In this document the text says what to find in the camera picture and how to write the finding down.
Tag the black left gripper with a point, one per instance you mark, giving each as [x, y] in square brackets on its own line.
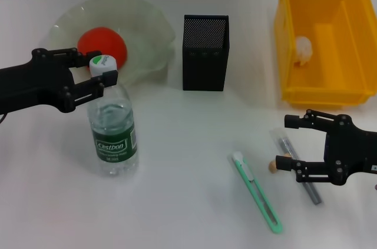
[35, 84]

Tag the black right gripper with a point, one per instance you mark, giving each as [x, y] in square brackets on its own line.
[353, 152]

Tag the grey marker pen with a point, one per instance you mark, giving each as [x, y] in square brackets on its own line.
[285, 143]

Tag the red-orange fruit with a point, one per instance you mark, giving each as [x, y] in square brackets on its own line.
[103, 40]

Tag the small beige cork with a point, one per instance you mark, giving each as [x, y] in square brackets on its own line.
[273, 168]

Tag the clear water bottle green label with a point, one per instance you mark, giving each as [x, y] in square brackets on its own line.
[113, 131]

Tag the mint green utility knife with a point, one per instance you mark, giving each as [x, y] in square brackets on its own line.
[253, 184]

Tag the translucent green glass fruit plate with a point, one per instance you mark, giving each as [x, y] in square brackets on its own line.
[141, 25]

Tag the black mesh pen holder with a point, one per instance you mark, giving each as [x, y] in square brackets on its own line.
[203, 69]

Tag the yellow plastic storage bin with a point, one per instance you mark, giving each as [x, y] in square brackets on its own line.
[324, 78]

